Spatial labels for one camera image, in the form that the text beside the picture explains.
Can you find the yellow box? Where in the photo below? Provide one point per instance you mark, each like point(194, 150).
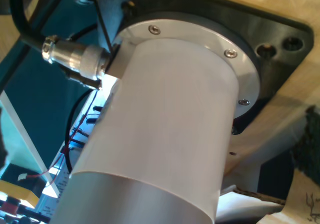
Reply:
point(17, 192)

